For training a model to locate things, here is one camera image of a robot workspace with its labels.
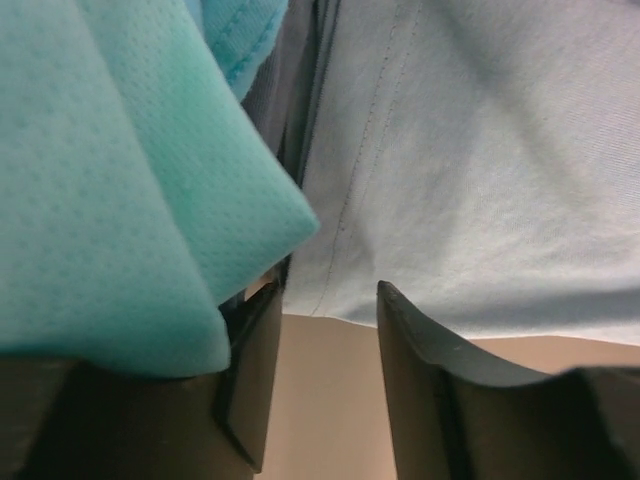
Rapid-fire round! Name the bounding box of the grey-blue t shirt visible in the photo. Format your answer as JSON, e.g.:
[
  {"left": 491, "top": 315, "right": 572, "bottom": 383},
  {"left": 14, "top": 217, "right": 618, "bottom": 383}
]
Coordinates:
[{"left": 285, "top": 1, "right": 639, "bottom": 345}]

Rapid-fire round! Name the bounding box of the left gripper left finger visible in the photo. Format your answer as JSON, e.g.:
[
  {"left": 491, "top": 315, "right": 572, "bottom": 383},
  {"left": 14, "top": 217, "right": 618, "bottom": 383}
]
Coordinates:
[{"left": 1, "top": 268, "right": 283, "bottom": 479}]

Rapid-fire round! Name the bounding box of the teal folded t shirt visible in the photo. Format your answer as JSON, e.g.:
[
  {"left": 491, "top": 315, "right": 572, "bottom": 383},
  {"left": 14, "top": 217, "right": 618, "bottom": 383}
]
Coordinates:
[{"left": 1, "top": 1, "right": 317, "bottom": 377}]

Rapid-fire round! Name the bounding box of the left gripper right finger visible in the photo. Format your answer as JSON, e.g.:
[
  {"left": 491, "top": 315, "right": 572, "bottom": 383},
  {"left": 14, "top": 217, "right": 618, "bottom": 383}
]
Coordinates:
[{"left": 377, "top": 281, "right": 639, "bottom": 480}]

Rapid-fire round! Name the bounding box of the dark blue folded t shirt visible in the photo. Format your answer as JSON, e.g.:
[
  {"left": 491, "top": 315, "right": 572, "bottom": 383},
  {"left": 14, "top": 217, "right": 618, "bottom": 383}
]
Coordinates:
[{"left": 242, "top": 0, "right": 340, "bottom": 185}]

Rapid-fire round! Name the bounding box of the bright blue folded t shirt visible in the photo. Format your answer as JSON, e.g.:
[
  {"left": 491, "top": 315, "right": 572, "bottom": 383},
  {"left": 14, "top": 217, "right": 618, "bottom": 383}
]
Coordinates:
[{"left": 186, "top": 0, "right": 288, "bottom": 100}]

